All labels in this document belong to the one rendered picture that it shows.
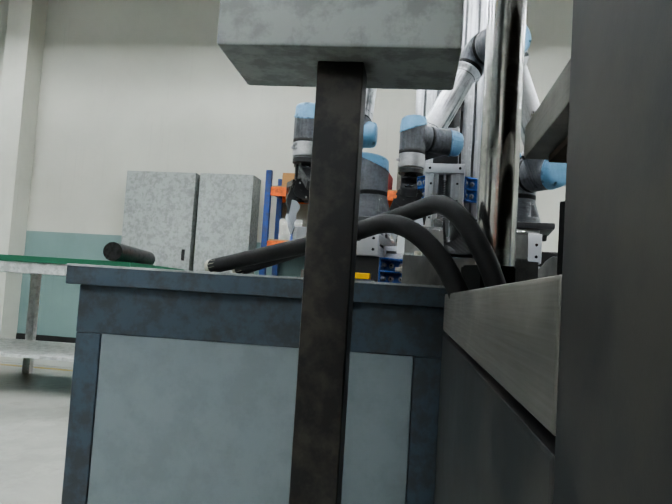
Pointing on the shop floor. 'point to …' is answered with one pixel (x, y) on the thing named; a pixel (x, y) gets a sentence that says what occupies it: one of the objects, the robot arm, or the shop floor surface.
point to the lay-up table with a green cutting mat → (123, 255)
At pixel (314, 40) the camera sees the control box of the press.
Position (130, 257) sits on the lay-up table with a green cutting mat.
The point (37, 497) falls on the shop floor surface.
